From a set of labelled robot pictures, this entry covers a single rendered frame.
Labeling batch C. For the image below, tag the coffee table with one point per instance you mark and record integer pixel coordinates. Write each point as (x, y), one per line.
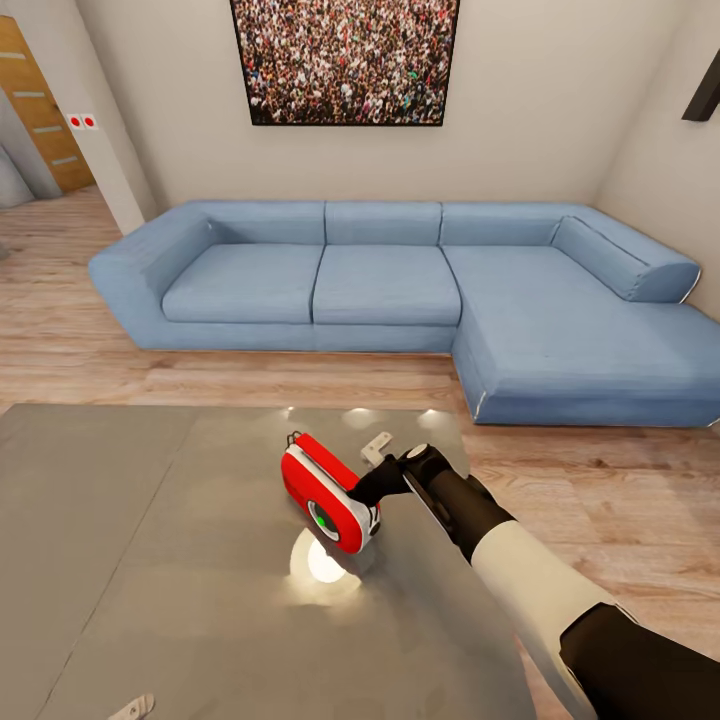
(156, 549)

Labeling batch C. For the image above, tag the sofa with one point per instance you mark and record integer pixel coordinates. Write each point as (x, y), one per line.
(553, 312)

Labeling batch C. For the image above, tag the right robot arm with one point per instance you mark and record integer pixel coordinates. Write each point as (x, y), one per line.
(597, 656)

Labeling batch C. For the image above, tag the radio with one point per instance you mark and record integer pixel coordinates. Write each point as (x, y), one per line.
(319, 483)

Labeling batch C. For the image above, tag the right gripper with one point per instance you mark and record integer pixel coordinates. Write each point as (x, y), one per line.
(374, 485)

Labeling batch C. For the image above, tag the picture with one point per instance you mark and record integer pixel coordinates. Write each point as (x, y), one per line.
(346, 62)

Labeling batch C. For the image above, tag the door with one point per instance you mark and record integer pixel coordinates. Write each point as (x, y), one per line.
(27, 90)

